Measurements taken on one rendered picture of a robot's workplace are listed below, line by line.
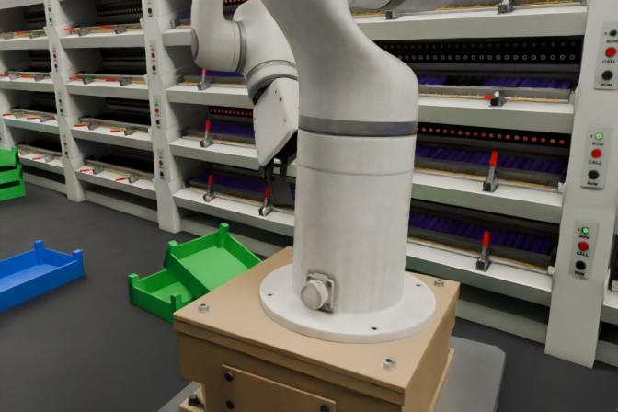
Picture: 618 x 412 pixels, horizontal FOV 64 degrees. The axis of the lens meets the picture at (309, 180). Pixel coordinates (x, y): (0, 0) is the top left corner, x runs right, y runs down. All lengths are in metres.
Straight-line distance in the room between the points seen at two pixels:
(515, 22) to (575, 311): 0.62
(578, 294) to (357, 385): 0.83
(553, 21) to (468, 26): 0.17
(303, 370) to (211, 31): 0.48
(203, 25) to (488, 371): 0.59
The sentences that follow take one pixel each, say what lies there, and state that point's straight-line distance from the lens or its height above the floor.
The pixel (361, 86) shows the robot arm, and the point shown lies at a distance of 0.45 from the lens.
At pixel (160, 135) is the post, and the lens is 1.90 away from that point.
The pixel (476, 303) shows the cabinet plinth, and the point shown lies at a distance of 1.34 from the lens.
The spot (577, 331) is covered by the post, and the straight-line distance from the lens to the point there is 1.25.
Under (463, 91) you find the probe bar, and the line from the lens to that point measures 1.23.
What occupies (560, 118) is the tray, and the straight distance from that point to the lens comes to 1.13.
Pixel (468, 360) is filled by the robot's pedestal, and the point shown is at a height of 0.28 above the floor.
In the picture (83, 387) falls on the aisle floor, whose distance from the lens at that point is 1.17.
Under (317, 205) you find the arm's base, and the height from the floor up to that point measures 0.51.
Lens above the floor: 0.64
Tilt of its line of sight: 14 degrees down
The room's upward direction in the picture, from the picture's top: straight up
